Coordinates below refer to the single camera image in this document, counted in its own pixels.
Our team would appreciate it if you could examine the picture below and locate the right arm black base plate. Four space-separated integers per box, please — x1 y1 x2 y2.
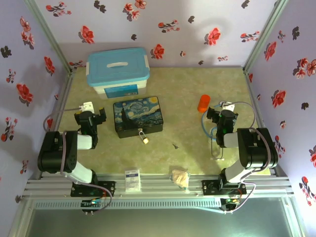
201 179 247 196

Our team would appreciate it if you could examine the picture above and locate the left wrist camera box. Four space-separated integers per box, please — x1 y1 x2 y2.
79 101 95 113

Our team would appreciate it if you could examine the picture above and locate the orange plastic cylinder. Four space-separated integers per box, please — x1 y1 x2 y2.
197 94 211 113

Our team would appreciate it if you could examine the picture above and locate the aluminium base frame rail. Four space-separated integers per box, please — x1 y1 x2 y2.
24 172 294 199

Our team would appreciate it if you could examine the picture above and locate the aluminium corner post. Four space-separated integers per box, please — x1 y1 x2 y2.
23 0 75 74
243 0 289 74

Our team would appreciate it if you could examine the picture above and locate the starry night tin box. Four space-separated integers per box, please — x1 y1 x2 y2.
113 96 164 139

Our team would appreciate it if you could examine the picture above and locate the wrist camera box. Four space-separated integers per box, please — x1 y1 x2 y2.
79 101 95 113
220 101 236 112

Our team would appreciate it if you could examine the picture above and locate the aluminium side rail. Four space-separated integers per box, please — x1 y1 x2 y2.
37 70 76 180
243 69 288 176

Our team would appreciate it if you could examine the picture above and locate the plastic bag with beige contents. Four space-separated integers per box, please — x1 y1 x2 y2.
170 169 192 192

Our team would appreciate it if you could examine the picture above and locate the blue lidded white storage box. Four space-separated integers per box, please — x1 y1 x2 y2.
85 47 151 100

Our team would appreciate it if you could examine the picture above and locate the small white packet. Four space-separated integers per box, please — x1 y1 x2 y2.
124 168 142 193

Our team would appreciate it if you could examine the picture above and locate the left arm grey cable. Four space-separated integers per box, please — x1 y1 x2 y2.
43 106 114 212

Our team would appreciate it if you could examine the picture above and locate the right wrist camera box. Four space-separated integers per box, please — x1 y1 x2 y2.
220 101 236 112

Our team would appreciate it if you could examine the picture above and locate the small brass padlock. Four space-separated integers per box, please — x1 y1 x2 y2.
138 128 150 145

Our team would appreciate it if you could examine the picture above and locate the blue tube stethoscope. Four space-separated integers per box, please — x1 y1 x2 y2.
201 102 226 161

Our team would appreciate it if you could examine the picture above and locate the grey metal panel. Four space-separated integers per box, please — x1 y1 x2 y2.
9 207 307 237

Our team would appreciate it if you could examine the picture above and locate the grey slotted cable duct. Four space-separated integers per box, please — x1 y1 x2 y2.
33 199 222 210

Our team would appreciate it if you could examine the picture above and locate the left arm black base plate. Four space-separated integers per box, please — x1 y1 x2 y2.
71 181 116 198

